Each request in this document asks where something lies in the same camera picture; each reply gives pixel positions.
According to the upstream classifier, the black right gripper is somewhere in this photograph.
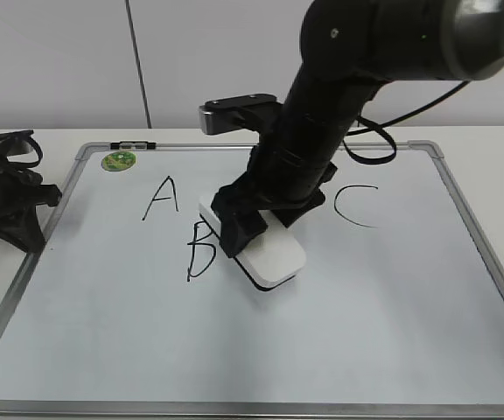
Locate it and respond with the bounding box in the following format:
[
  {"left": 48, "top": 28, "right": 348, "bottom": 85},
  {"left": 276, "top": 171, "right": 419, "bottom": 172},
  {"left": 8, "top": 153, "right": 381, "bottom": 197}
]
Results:
[{"left": 211, "top": 111, "right": 338, "bottom": 258}]

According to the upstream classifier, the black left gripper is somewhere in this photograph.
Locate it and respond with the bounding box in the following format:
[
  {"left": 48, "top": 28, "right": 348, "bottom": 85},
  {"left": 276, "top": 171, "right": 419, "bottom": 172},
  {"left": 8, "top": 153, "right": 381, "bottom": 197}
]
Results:
[{"left": 0, "top": 129, "right": 62, "bottom": 253}]

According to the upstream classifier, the white board eraser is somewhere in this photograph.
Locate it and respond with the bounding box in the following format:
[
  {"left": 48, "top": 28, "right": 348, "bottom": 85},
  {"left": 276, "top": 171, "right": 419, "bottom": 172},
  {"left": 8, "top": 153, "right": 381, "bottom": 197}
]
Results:
[{"left": 198, "top": 194, "right": 306, "bottom": 292}]

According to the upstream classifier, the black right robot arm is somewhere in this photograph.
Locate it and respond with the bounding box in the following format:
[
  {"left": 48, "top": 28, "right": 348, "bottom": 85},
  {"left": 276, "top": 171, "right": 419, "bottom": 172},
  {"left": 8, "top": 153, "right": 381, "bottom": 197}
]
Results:
[{"left": 202, "top": 1, "right": 504, "bottom": 257}]

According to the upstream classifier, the round green magnet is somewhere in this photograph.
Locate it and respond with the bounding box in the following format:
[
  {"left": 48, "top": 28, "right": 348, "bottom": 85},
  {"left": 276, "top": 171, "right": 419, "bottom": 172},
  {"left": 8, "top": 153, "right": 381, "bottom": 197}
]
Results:
[{"left": 101, "top": 151, "right": 137, "bottom": 172}]

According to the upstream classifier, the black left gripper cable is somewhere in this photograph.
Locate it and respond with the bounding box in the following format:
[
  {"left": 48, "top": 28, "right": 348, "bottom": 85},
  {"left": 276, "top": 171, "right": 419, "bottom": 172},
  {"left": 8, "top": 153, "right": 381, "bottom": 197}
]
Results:
[{"left": 0, "top": 129, "right": 45, "bottom": 172}]

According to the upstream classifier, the white board with grey frame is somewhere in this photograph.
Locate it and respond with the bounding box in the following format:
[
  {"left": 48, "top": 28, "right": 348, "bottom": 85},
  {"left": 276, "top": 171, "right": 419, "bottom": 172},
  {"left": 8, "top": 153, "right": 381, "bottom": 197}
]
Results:
[{"left": 0, "top": 141, "right": 504, "bottom": 419}]

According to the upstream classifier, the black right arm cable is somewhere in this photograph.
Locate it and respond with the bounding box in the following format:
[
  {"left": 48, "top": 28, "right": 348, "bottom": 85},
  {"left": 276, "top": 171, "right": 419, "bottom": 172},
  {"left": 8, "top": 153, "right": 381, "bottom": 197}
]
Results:
[{"left": 341, "top": 78, "right": 472, "bottom": 166}]

